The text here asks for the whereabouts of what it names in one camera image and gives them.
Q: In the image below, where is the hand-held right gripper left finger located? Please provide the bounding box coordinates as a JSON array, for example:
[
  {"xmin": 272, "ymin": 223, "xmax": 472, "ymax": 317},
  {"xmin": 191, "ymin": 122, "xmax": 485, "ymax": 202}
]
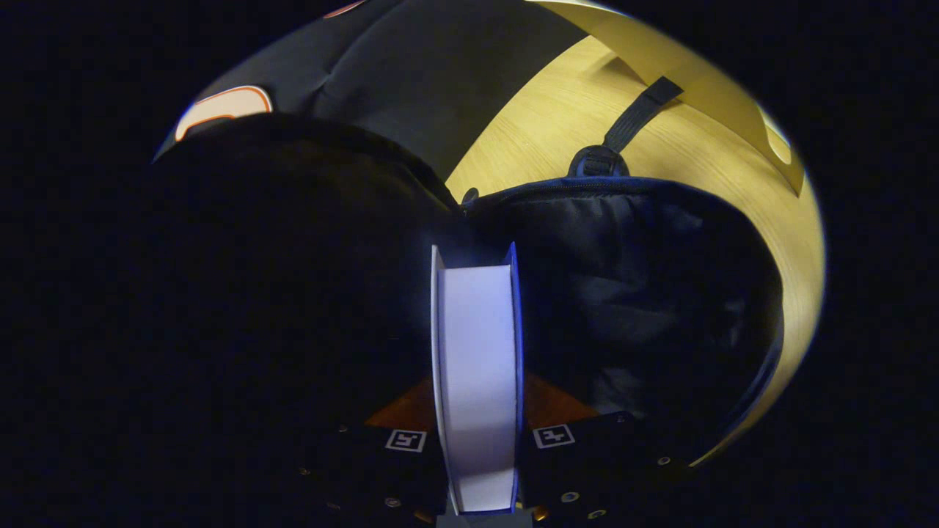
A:
[{"xmin": 293, "ymin": 376, "xmax": 450, "ymax": 525}]

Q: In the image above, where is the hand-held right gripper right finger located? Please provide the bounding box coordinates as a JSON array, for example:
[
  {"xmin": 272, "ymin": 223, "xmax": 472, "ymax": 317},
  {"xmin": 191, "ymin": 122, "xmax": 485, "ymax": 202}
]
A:
[{"xmin": 517, "ymin": 374, "xmax": 690, "ymax": 524}]

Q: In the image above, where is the blue cover book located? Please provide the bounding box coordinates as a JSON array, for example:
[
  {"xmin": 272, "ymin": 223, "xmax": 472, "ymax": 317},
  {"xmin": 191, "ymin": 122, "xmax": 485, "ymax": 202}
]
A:
[{"xmin": 429, "ymin": 242, "xmax": 526, "ymax": 514}]

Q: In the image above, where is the blue schoolbag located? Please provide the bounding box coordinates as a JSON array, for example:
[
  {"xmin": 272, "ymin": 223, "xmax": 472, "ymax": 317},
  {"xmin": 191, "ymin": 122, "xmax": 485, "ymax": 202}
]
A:
[{"xmin": 147, "ymin": 76, "xmax": 786, "ymax": 470}]

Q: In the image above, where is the cream bookshelf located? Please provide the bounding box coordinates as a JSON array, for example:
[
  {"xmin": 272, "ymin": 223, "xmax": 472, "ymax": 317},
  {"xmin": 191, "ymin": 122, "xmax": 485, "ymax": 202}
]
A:
[{"xmin": 528, "ymin": 0, "xmax": 808, "ymax": 197}]

